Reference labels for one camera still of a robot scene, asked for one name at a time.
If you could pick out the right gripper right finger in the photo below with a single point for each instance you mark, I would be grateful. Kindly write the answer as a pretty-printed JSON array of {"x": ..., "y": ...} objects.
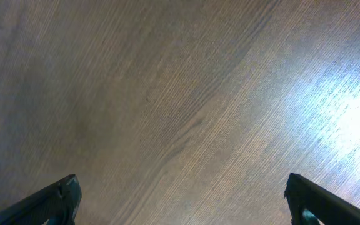
[{"x": 309, "y": 203}]

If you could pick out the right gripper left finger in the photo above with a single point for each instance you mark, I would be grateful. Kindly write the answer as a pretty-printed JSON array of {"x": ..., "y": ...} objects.
[{"x": 57, "y": 204}]

